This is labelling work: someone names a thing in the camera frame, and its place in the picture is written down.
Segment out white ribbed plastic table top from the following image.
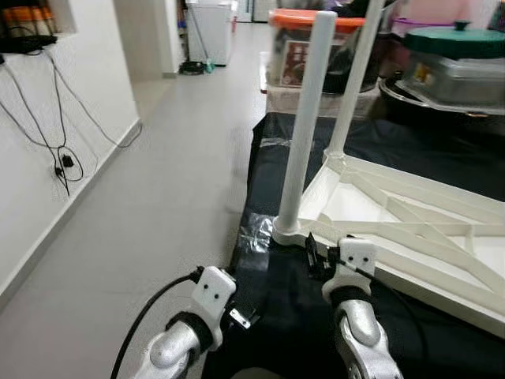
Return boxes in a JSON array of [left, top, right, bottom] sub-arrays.
[[271, 150, 505, 336]]

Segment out black tablecloth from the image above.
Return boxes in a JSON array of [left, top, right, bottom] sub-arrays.
[[201, 111, 505, 379]]

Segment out crumpled clear plastic film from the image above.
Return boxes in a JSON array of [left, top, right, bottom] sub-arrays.
[[256, 134, 305, 149], [237, 213, 277, 273]]

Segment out beige cloth covered bench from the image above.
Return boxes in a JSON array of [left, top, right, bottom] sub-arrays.
[[264, 85, 387, 119]]

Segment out box with red print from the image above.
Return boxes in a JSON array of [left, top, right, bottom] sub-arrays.
[[280, 39, 312, 86]]

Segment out black bag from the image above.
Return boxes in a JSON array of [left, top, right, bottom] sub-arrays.
[[335, 0, 411, 92]]

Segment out clear plastic storage box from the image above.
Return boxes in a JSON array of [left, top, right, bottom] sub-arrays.
[[398, 55, 505, 107]]

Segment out container with orange lid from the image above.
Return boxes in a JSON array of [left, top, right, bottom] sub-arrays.
[[268, 8, 372, 88]]

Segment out container with purple lid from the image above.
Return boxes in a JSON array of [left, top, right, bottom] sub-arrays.
[[391, 16, 451, 36]]

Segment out container with green lid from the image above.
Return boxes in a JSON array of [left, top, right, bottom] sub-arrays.
[[402, 22, 505, 60]]

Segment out black router on ledge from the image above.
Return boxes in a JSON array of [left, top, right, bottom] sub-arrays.
[[0, 32, 58, 54]]

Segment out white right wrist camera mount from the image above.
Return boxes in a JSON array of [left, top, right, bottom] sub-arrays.
[[322, 235, 378, 305]]

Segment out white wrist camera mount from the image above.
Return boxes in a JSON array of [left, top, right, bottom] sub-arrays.
[[192, 266, 238, 352], [322, 235, 378, 305]]

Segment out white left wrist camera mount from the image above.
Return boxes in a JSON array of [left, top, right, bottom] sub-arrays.
[[192, 266, 238, 352]]

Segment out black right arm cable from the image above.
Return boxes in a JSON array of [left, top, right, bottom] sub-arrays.
[[347, 261, 431, 372]]

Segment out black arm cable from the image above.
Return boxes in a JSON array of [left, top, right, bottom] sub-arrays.
[[347, 261, 431, 372], [110, 268, 204, 379]]

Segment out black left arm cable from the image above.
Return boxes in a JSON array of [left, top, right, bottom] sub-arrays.
[[110, 268, 204, 379]]

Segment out thin hanging cable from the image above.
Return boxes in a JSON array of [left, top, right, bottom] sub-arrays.
[[0, 63, 84, 194], [43, 51, 84, 182]]

